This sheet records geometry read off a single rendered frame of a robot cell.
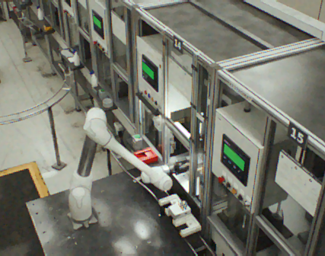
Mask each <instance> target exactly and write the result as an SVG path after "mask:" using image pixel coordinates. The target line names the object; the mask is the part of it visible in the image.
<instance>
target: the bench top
mask: <svg viewBox="0 0 325 256"><path fill-rule="evenodd" d="M127 172H128V173H130V174H131V175H132V176H133V177H134V178H138V177H139V176H141V174H142V173H141V172H140V171H139V170H138V169H137V168H132V169H129V170H127ZM133 180H134V179H133V178H131V176H129V175H128V174H127V173H125V172H124V171H122V172H120V173H116V174H112V175H111V176H107V177H105V178H100V179H98V180H95V181H92V185H91V207H92V213H93V215H94V218H95V219H96V220H97V222H96V223H95V224H90V225H89V229H88V230H87V229H86V228H85V227H83V228H79V229H78V230H74V226H73V225H72V222H71V221H70V218H68V215H67V214H68V213H70V212H71V211H70V209H69V194H70V189H68V190H64V191H60V192H58V193H54V194H52V195H49V196H46V197H41V198H40V199H36V200H32V201H30V202H28V203H26V205H27V208H28V211H29V213H30V217H31V219H32V221H33V225H34V226H35V230H36V231H37V235H38V237H39V240H40V244H41V245H42V247H43V251H44V254H45V256H193V253H192V250H191V248H190V247H189V245H188V244H187V243H186V241H185V240H184V239H183V237H182V236H181V234H178V233H177V232H176V231H175V229H174V228H173V226H172V225H171V224H170V222H169V220H167V218H166V216H162V217H161V218H160V217H159V216H158V215H160V207H159V205H158V202H157V201H156V199H155V198H154V197H153V195H152V194H151V193H149V191H148V190H147V189H145V188H144V187H143V186H142V185H141V184H139V183H138V182H137V181H136V182H134V181H133ZM139 181H140V182H141V183H142V184H144V185H145V186H146V187H147V188H148V189H149V190H150V191H151V192H152V193H153V194H154V195H155V196H156V198H158V200H160V199H162V198H165V197H167V194H166V193H165V192H164V191H163V190H161V189H158V187H156V186H154V185H153V184H151V183H150V184H146V183H144V182H143V181H142V179H141V180H139ZM46 199H48V200H46ZM36 213H38V214H36ZM186 239H187V241H188V242H189V243H190V245H191V246H192V247H193V249H194V250H196V249H197V248H201V247H202V246H205V245H204V243H203V242H202V241H201V239H200V238H199V236H198V235H197V234H196V233H193V234H191V235H188V236H186Z"/></svg>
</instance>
